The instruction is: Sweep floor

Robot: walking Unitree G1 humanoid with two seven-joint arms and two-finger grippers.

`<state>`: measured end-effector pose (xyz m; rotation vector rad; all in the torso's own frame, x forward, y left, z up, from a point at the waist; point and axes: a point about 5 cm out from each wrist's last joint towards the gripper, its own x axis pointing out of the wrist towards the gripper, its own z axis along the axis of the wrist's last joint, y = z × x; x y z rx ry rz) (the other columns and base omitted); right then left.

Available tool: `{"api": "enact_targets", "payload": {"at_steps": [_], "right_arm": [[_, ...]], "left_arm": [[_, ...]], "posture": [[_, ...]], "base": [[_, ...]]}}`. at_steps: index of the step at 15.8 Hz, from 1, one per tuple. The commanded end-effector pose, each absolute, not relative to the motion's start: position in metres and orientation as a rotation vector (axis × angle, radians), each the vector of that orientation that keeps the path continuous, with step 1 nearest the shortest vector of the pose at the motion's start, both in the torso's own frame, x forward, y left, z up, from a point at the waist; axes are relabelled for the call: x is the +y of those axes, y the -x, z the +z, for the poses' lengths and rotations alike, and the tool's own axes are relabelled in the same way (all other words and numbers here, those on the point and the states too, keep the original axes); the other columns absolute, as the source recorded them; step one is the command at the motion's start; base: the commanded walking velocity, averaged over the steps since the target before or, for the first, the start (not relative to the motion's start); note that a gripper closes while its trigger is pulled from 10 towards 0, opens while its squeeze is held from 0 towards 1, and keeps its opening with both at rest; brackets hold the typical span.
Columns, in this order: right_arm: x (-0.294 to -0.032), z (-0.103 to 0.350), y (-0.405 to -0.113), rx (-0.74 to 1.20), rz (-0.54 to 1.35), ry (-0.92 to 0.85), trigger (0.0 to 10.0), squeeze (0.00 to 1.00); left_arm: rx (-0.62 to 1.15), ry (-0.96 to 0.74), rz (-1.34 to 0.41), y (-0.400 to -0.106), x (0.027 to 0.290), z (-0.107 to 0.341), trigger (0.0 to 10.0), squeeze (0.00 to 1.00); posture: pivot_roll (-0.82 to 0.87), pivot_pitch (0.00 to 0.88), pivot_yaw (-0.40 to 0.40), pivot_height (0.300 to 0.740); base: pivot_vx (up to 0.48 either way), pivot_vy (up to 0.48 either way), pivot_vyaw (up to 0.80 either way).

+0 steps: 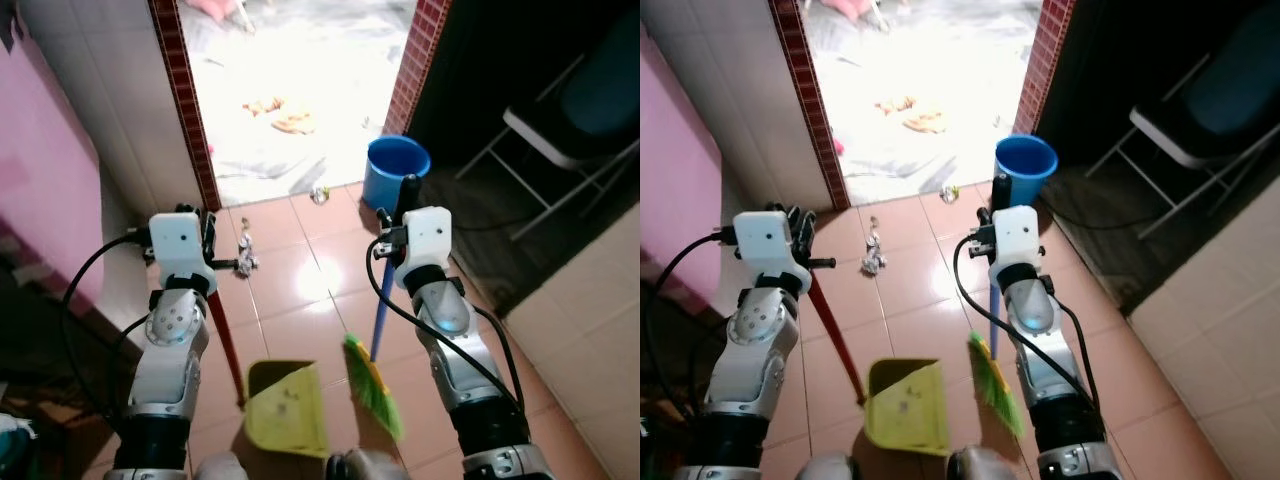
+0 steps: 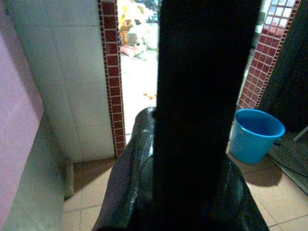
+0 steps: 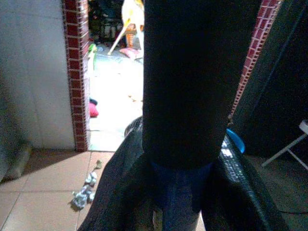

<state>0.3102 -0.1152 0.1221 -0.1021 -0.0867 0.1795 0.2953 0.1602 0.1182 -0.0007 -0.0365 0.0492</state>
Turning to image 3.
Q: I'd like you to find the yellow and white plastic chair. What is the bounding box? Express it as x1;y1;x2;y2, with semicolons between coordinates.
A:
107;0;145;56

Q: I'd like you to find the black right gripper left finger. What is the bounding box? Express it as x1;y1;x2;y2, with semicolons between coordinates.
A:
77;128;167;231

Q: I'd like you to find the green plastic toy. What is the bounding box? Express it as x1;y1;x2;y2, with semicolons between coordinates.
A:
87;43;98;73

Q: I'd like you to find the white folding chair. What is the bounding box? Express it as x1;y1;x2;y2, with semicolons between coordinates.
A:
261;119;308;172

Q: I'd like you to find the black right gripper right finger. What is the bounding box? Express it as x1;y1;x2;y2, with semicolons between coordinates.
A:
200;136;290;231

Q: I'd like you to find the dark door panel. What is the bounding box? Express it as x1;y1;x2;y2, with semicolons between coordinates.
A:
232;0;308;159

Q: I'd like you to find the pink cushion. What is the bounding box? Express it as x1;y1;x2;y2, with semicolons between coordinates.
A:
119;47;141;60

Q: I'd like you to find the crumpled silver foil wrapper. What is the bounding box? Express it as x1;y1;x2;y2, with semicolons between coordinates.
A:
71;171;98;210

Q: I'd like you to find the red brick pillar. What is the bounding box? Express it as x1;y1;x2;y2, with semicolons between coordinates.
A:
61;0;91;152
228;0;282;121

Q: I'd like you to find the black and blue broom handle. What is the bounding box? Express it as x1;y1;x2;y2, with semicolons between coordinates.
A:
141;0;262;231

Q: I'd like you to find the red cloth bundle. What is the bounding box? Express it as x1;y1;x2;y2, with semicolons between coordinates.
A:
89;97;100;118

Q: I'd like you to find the blue plastic dustpan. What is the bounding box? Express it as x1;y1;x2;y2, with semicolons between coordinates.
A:
226;128;246;154

